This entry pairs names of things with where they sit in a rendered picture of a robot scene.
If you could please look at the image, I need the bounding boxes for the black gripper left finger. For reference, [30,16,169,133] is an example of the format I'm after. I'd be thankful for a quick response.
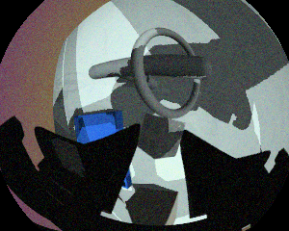
[34,123,141,215]

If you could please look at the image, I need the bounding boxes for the blue tray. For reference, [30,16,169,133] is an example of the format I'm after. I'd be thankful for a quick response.
[74,111,132,189]

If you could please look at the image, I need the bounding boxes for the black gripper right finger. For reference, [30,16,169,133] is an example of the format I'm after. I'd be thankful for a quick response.
[179,130,271,218]

